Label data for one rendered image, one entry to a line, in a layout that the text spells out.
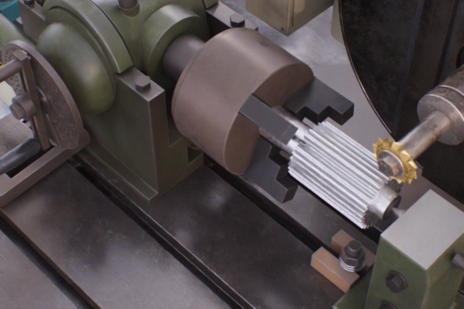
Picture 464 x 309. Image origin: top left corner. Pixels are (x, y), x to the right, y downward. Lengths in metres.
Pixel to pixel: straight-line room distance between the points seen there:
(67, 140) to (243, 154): 0.28
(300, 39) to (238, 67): 1.97
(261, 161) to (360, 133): 1.62
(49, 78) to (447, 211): 0.58
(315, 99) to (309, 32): 1.94
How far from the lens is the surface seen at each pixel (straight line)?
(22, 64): 1.29
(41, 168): 1.47
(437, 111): 1.17
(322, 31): 3.22
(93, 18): 1.30
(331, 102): 1.27
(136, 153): 1.41
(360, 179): 1.17
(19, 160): 1.40
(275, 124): 1.16
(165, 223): 1.41
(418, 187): 1.98
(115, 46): 1.29
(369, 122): 2.92
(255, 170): 1.29
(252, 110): 1.18
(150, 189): 1.44
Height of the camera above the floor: 2.15
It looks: 49 degrees down
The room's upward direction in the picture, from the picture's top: straight up
